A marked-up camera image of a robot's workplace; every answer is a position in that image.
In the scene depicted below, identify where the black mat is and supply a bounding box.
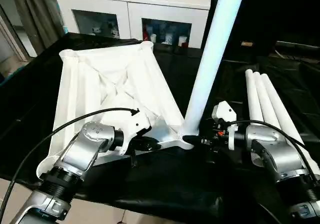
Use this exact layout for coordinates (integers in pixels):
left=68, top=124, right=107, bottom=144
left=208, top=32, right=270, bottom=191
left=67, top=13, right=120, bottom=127
left=0, top=32, right=320, bottom=224

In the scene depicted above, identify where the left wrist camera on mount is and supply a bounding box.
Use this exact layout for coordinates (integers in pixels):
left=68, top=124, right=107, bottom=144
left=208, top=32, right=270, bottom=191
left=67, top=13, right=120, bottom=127
left=113, top=108, right=152, bottom=157

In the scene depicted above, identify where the black left camera cable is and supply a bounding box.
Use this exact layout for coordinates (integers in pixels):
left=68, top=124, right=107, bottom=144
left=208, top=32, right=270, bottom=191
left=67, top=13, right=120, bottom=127
left=0, top=106, right=141, bottom=222

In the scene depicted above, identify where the black speaker with gold label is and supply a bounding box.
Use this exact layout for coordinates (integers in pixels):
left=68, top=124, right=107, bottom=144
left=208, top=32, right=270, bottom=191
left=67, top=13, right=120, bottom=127
left=209, top=0, right=278, bottom=57

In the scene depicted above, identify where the white plastic table leg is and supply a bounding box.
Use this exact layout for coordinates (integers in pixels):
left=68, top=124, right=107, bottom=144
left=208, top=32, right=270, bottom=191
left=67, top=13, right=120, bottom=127
left=244, top=68, right=268, bottom=125
left=180, top=0, right=249, bottom=138
left=259, top=74, right=320, bottom=176
left=252, top=71, right=288, bottom=130

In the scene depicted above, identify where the grey curtain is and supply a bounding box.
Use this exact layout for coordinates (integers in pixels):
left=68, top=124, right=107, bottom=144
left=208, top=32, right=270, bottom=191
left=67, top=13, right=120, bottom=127
left=11, top=0, right=63, bottom=57

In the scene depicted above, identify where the dark metal bar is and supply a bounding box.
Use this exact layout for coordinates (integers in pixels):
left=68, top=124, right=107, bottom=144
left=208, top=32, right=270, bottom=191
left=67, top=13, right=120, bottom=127
left=275, top=40, right=320, bottom=50

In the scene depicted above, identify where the white plastic table top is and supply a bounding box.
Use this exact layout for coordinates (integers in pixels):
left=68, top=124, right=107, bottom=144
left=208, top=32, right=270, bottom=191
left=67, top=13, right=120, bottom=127
left=36, top=40, right=195, bottom=179

